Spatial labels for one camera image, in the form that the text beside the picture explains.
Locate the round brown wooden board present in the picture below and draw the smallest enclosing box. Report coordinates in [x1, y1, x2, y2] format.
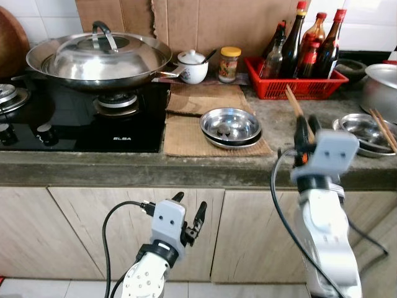
[0, 6, 31, 79]

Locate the yellow lid glass jar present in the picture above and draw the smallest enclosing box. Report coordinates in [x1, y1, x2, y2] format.
[218, 47, 242, 84]

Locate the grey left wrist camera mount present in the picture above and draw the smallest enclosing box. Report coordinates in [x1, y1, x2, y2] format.
[151, 200, 187, 249]

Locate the stainless steel wok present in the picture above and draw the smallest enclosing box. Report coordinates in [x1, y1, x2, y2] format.
[26, 32, 182, 94]

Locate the black glass gas stove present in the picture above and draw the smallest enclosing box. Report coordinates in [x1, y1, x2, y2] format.
[0, 78, 170, 153]

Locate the tall dark bottle red cap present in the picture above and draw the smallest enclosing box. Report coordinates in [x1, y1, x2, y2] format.
[282, 1, 308, 78]

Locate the dark bowl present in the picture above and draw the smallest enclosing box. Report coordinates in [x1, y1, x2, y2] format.
[335, 59, 368, 83]

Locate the brown cardboard wall sheet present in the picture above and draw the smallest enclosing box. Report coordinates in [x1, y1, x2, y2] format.
[76, 0, 312, 58]

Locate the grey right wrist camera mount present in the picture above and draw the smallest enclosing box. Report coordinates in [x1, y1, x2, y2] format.
[308, 129, 360, 181]

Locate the stainless steel bowl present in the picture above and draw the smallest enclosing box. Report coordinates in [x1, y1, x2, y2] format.
[332, 118, 397, 158]
[200, 107, 263, 143]
[335, 113, 397, 150]
[204, 130, 263, 150]

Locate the steel wok lid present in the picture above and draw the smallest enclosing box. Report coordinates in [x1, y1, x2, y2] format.
[53, 20, 169, 81]

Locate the dark sauce bottle red cap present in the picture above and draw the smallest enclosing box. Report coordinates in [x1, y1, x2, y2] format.
[316, 9, 347, 79]

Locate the wooden chopstick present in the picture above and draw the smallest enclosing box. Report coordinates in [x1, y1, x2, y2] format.
[375, 109, 397, 145]
[370, 110, 397, 152]
[285, 86, 308, 124]

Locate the amber bottle red cap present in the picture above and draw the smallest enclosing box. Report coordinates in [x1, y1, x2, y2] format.
[298, 12, 328, 78]

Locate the large cardboard mat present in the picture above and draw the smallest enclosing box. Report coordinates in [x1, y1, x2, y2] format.
[163, 114, 274, 158]

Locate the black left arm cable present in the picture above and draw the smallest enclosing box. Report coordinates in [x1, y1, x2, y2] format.
[101, 201, 156, 298]

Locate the grey steel pot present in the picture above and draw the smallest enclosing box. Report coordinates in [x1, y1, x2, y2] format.
[362, 63, 397, 122]

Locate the small bottle red cap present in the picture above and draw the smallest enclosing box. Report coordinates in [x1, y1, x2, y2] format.
[302, 40, 322, 79]

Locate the gas burner with pan support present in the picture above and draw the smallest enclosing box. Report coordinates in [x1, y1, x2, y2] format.
[93, 92, 141, 118]
[0, 84, 30, 114]

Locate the small cardboard mat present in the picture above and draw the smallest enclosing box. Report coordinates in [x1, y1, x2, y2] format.
[166, 84, 250, 116]

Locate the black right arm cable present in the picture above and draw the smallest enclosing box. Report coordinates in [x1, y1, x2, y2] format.
[271, 148, 346, 298]
[342, 210, 390, 256]

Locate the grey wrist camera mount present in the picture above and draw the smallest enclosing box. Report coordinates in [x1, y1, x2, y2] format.
[308, 129, 360, 181]
[151, 200, 187, 249]

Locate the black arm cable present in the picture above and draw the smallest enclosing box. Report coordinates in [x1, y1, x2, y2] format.
[101, 201, 156, 298]
[342, 210, 390, 256]
[271, 148, 346, 298]

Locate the clear glass bottle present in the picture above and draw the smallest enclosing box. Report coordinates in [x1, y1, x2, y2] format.
[261, 22, 287, 79]

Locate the red plastic basket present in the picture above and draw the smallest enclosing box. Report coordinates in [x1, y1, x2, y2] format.
[245, 56, 350, 101]

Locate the white ceramic lidded jar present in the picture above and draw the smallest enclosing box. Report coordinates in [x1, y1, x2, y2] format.
[178, 50, 210, 85]

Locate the black stove knob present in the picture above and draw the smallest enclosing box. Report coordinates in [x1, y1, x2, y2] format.
[34, 123, 58, 147]
[0, 124, 18, 147]

